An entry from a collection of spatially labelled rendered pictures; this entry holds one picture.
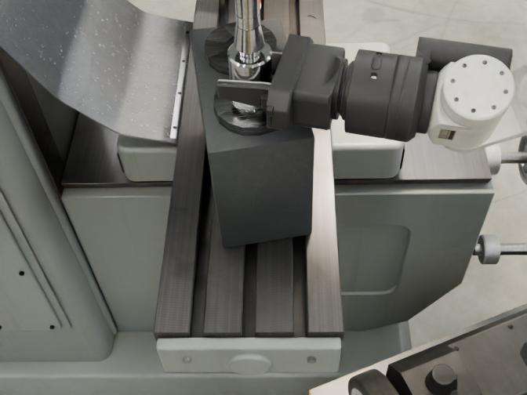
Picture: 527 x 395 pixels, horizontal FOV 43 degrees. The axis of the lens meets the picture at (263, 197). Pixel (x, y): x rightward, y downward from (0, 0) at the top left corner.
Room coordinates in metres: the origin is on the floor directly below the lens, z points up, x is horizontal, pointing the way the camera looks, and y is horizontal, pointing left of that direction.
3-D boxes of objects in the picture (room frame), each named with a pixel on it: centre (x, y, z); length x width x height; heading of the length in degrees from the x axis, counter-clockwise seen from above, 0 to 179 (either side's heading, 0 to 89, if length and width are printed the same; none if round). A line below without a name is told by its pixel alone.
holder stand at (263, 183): (0.61, 0.01, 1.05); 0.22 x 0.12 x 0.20; 6
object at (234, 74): (0.56, 0.01, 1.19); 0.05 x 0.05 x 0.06
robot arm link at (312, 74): (0.53, -0.08, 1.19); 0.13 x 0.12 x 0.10; 163
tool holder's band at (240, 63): (0.56, 0.01, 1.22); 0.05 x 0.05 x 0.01
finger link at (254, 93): (0.53, 0.01, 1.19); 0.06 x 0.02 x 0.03; 73
